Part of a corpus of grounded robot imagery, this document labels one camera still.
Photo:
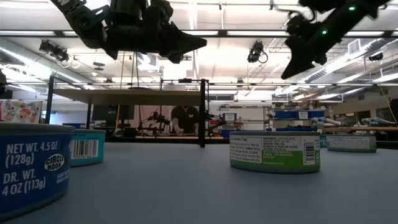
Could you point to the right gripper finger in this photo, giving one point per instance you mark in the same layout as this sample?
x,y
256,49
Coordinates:
x,y
297,62

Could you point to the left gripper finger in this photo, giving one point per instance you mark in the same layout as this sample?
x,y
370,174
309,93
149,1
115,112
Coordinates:
x,y
186,42

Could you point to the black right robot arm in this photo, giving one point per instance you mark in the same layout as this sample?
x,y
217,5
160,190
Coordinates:
x,y
357,14

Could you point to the black background robot arm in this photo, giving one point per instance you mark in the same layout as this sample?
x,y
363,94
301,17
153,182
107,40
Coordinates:
x,y
155,121

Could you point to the overhead LED light bar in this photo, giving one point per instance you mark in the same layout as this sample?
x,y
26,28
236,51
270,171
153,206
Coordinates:
x,y
373,33

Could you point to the rack with blue bins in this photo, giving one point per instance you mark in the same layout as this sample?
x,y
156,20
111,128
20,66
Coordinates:
x,y
298,115

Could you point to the black ceiling fixture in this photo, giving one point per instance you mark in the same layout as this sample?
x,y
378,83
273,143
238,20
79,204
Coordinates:
x,y
375,56

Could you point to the person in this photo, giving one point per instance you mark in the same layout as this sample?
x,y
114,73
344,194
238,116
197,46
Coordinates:
x,y
185,119

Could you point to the dark monitor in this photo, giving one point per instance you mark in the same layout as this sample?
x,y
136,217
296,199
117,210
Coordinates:
x,y
109,113

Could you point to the black ceiling light device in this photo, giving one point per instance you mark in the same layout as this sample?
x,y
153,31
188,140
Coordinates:
x,y
54,51

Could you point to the wooden workbench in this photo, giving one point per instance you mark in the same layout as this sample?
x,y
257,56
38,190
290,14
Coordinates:
x,y
357,128

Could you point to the teal label tuna can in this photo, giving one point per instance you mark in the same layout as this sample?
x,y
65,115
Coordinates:
x,y
88,149

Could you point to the floral pattern box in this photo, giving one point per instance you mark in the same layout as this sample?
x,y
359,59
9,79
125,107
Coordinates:
x,y
18,112

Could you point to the blue table mat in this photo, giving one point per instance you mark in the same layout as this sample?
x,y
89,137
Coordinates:
x,y
186,193

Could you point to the dark blue label tuna can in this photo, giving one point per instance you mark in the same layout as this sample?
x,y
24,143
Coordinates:
x,y
31,171

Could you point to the round black ceiling camera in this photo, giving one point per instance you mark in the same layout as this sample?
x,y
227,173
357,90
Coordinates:
x,y
178,59

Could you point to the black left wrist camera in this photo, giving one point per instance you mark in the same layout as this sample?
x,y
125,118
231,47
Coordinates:
x,y
140,7

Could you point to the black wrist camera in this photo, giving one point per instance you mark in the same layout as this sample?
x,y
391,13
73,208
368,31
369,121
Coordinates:
x,y
297,24
140,7

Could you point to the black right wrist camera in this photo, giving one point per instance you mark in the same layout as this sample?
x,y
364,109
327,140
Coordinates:
x,y
297,24

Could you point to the black hanging camera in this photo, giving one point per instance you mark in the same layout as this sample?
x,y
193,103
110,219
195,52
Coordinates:
x,y
256,51

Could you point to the wooden shelf with black frame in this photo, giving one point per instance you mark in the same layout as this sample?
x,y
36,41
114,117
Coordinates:
x,y
124,97

